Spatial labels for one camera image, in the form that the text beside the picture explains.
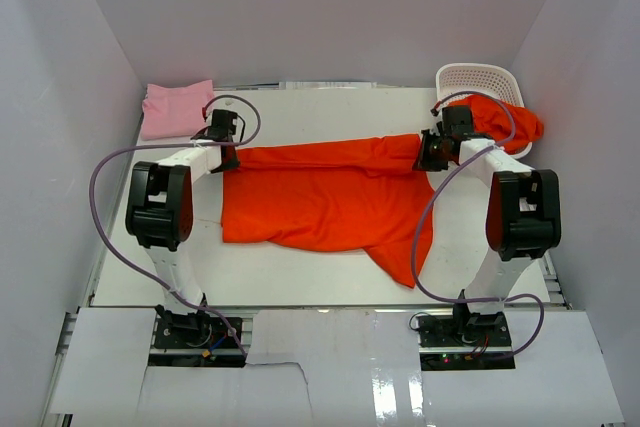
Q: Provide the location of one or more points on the folded pink t shirt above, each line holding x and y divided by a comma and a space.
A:
174, 112

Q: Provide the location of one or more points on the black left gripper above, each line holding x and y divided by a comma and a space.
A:
233, 163

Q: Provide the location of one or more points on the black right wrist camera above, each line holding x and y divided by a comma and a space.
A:
457, 120

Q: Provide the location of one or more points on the white perforated plastic basket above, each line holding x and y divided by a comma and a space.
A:
488, 79

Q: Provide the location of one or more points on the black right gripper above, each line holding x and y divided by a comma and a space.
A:
424, 163

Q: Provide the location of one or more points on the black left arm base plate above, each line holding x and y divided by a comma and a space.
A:
209, 345

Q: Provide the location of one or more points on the orange t shirt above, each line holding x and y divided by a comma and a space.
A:
490, 118
333, 197

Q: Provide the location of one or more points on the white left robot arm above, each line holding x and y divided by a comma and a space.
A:
160, 208

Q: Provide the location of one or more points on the white paper strip at wall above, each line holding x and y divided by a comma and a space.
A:
326, 85

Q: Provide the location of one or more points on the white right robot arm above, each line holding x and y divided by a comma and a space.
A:
523, 222

